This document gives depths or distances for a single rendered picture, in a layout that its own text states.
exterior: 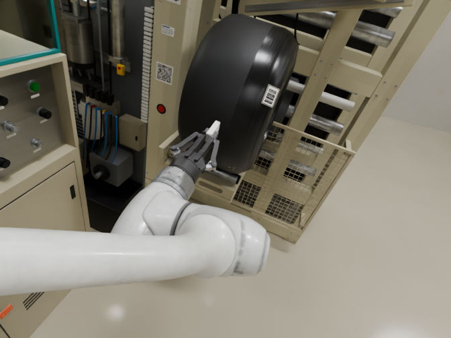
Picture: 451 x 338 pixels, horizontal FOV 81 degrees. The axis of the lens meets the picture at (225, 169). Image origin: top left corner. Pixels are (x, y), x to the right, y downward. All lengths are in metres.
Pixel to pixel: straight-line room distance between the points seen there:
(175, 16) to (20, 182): 0.78
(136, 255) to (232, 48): 0.72
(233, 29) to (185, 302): 1.48
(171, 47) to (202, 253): 0.88
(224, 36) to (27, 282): 0.81
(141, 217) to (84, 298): 1.35
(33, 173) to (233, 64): 0.79
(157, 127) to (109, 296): 1.03
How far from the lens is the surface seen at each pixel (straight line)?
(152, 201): 0.52
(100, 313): 1.78
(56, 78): 1.13
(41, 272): 0.30
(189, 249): 0.36
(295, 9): 1.36
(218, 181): 1.18
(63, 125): 1.22
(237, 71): 0.86
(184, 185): 0.57
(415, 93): 6.00
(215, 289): 1.86
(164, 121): 1.24
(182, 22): 1.08
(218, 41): 0.92
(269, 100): 0.85
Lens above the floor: 1.63
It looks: 38 degrees down
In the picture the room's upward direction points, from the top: 17 degrees clockwise
